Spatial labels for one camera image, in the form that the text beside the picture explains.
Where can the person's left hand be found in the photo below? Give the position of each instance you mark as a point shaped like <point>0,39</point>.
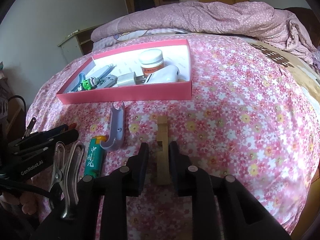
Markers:
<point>27,201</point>

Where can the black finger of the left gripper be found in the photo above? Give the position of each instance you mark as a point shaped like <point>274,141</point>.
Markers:
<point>66,137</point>
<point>36,138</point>

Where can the green black figure keychain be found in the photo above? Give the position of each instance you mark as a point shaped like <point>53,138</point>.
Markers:
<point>89,84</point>

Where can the red candy wrapper charm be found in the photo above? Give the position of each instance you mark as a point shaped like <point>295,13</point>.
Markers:
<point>72,126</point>

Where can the lavender plastic holder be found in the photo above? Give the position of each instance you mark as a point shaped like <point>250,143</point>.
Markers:
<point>116,136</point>

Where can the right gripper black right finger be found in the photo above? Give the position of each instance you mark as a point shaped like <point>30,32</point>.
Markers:
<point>188,179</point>

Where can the white lid orange jar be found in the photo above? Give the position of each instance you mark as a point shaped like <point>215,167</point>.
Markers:
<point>151,61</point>

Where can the white usb wall charger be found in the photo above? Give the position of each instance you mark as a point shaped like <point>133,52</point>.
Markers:
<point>130,79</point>

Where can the white bedside cabinet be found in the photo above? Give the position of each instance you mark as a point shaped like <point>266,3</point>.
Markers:
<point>77,44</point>

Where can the pink shallow cardboard box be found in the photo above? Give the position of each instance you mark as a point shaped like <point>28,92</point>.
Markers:
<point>126,59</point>

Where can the cartoon print pillow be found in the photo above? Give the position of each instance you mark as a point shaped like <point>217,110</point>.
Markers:
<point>115,39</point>

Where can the blue grey oval device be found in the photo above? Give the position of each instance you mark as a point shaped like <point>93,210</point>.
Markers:
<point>101,72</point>

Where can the wooden phone stand block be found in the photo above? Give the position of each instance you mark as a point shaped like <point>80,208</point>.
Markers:
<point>163,173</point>

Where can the pink floral bed sheet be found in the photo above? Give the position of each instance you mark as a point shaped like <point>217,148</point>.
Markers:
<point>247,117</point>

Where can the metal spring clamp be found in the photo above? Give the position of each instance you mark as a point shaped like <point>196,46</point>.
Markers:
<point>63,189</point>

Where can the grey lego-like plate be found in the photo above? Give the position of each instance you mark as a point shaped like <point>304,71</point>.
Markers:
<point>106,82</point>

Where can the pink quilted duvet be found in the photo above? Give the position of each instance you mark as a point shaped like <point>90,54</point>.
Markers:
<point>280,28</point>

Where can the green lighter with characters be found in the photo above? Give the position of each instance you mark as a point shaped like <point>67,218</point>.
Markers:
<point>94,157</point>

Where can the white earbuds charging case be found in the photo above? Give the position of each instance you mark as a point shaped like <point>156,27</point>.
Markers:
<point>168,74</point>

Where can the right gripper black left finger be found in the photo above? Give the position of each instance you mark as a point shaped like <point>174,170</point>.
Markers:
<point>135,176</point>

